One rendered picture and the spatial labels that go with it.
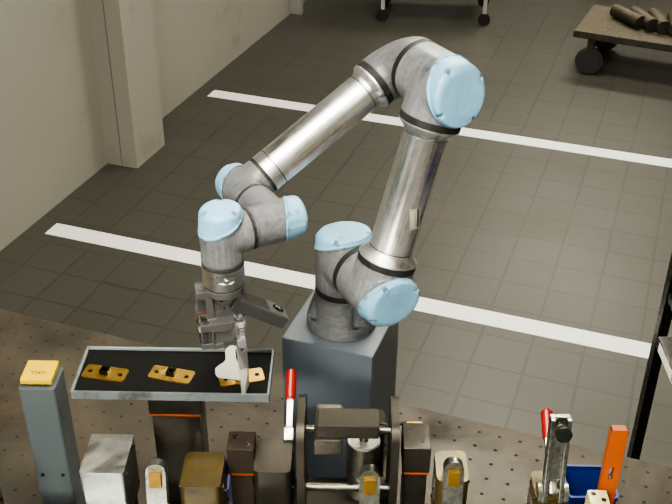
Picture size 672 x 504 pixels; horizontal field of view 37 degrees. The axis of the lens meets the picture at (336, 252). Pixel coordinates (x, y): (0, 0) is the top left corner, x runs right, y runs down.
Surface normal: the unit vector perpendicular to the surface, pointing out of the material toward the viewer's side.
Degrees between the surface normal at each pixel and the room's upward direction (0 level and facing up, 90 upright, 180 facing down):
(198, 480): 0
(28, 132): 90
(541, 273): 0
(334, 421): 0
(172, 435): 90
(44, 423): 90
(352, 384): 90
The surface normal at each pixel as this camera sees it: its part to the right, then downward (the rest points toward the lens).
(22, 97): 0.94, 0.18
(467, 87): 0.52, 0.34
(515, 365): 0.00, -0.85
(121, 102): -0.33, 0.50
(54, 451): -0.02, 0.53
